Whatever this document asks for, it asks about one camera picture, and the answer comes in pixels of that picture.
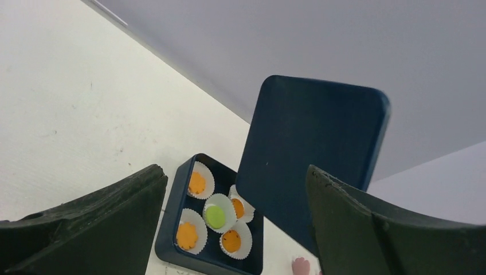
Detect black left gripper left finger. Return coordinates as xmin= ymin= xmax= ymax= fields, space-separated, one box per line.
xmin=1 ymin=164 xmax=168 ymax=274

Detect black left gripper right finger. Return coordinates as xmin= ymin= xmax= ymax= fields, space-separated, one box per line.
xmin=305 ymin=165 xmax=485 ymax=274

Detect pink cat paw tongs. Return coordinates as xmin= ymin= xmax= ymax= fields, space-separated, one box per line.
xmin=291 ymin=257 xmax=323 ymax=275

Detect orange flower cookie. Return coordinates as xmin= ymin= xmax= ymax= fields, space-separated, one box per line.
xmin=188 ymin=172 xmax=206 ymax=195

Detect green round cookie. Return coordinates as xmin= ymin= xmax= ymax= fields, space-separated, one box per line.
xmin=205 ymin=205 xmax=226 ymax=229

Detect dark blue box lid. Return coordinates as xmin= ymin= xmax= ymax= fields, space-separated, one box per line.
xmin=236 ymin=75 xmax=390 ymax=254

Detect orange speckled round cookie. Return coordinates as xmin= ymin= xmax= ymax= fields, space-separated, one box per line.
xmin=221 ymin=230 xmax=241 ymax=253

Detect dark blue square box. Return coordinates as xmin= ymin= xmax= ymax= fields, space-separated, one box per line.
xmin=155 ymin=154 xmax=264 ymax=274

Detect white paper cup front-left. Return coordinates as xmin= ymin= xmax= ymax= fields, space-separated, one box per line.
xmin=175 ymin=209 xmax=208 ymax=255

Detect white paper cup back-right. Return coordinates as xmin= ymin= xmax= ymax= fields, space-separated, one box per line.
xmin=228 ymin=184 xmax=255 ymax=223

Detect white paper cup back-left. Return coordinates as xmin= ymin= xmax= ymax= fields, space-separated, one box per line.
xmin=187 ymin=161 xmax=215 ymax=200

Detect white paper cup front-right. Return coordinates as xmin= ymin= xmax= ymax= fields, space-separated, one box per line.
xmin=220 ymin=221 xmax=253 ymax=260

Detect white paper cup centre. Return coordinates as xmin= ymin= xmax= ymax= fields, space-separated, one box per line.
xmin=202 ymin=194 xmax=237 ymax=234

